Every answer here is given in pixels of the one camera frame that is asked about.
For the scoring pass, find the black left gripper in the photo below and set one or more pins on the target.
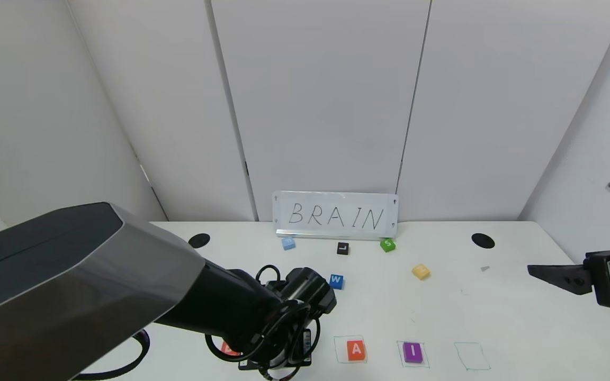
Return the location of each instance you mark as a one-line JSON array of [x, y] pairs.
[[298, 349]]

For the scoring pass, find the yellow N letter block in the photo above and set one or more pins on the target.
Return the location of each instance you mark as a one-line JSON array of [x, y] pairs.
[[421, 272]]

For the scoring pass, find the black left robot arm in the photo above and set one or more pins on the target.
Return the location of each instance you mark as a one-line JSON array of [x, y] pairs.
[[72, 275]]

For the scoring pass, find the orange A letter block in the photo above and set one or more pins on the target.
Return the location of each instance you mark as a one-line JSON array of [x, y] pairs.
[[356, 351]]

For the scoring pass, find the orange B letter block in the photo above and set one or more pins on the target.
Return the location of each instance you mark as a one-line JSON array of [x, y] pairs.
[[229, 349]]

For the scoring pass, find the blue W letter block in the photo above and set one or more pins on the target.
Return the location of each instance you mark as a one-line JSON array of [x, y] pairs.
[[338, 281]]

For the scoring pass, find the light blue letter block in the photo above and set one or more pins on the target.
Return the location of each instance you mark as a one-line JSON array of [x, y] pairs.
[[288, 244]]

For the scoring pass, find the black L letter block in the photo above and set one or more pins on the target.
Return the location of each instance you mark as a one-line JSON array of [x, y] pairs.
[[342, 248]]

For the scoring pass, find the purple I letter block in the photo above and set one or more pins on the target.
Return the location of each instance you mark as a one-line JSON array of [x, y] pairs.
[[412, 352]]

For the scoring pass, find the green S letter block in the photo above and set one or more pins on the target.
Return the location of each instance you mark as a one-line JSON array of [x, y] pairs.
[[387, 245]]

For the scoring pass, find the white BRAIN sign board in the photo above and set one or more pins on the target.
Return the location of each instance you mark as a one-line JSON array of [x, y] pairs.
[[337, 216]]

